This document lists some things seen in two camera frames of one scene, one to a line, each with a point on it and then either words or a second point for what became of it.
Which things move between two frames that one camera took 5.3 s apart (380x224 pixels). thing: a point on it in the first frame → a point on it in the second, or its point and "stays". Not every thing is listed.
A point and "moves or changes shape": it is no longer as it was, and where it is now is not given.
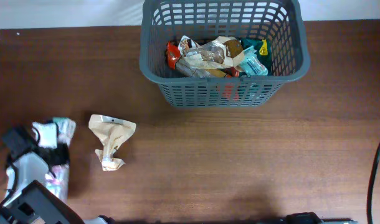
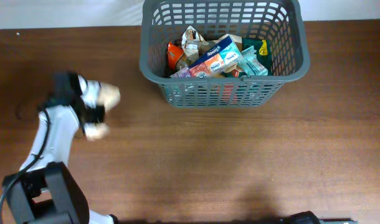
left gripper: (57, 154) → (92, 115)
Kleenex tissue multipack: (58, 180) moves or changes shape
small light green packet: (250, 65) stays
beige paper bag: (112, 132) → (109, 94)
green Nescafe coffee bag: (263, 48) stays
